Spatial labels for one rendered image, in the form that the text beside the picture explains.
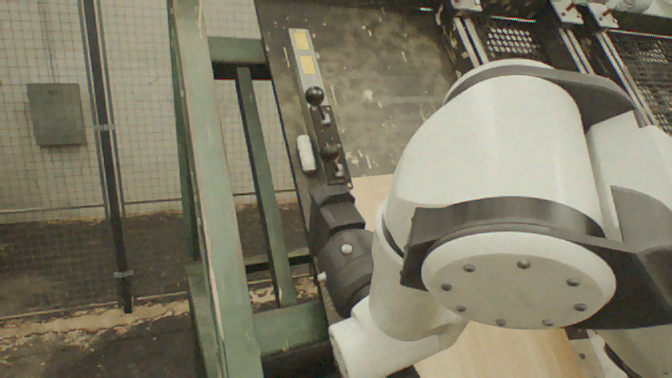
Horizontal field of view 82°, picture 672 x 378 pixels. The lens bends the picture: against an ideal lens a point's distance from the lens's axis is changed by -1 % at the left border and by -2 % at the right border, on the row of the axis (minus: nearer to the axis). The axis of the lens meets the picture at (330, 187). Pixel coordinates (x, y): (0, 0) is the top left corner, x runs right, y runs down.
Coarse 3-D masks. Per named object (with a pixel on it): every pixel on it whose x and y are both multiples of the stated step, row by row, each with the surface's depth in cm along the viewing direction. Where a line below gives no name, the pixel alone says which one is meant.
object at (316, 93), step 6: (306, 90) 74; (312, 90) 73; (318, 90) 73; (306, 96) 73; (312, 96) 73; (318, 96) 73; (324, 96) 74; (312, 102) 73; (318, 102) 73; (318, 108) 78; (324, 114) 81; (324, 120) 83; (330, 120) 84; (324, 126) 84
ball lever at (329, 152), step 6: (324, 144) 70; (330, 144) 69; (324, 150) 69; (330, 150) 69; (336, 150) 69; (324, 156) 69; (330, 156) 69; (336, 156) 69; (330, 162) 70; (336, 162) 75; (336, 168) 77; (342, 168) 80; (336, 174) 79; (342, 174) 79
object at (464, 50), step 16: (448, 0) 112; (464, 0) 110; (432, 16) 118; (448, 16) 112; (464, 16) 112; (448, 32) 113; (464, 32) 110; (448, 48) 113; (464, 48) 108; (480, 48) 109; (464, 64) 108; (480, 64) 108; (576, 336) 85; (592, 336) 83; (576, 352) 85; (592, 352) 82; (592, 368) 82; (608, 368) 81
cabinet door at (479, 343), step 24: (360, 192) 84; (384, 192) 86; (480, 336) 80; (504, 336) 82; (528, 336) 84; (552, 336) 86; (432, 360) 75; (456, 360) 76; (480, 360) 78; (504, 360) 80; (528, 360) 82; (552, 360) 84; (576, 360) 85
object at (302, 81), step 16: (288, 32) 93; (304, 32) 94; (288, 48) 94; (304, 80) 88; (320, 80) 90; (304, 96) 87; (304, 112) 88; (320, 160) 82; (320, 176) 83; (352, 192) 81
